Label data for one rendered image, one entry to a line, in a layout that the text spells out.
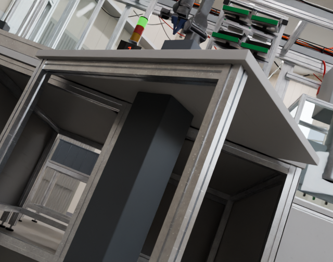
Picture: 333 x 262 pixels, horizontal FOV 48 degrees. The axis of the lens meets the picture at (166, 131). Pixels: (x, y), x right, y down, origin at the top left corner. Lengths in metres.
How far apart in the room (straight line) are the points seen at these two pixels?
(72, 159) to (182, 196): 2.93
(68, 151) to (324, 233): 2.40
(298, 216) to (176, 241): 1.56
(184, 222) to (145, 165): 0.43
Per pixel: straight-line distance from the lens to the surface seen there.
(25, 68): 1.70
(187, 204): 0.81
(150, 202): 1.26
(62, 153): 3.74
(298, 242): 2.31
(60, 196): 6.75
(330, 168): 2.52
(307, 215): 2.33
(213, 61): 0.94
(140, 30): 2.07
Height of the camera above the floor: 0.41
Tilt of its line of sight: 14 degrees up
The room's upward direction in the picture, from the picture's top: 22 degrees clockwise
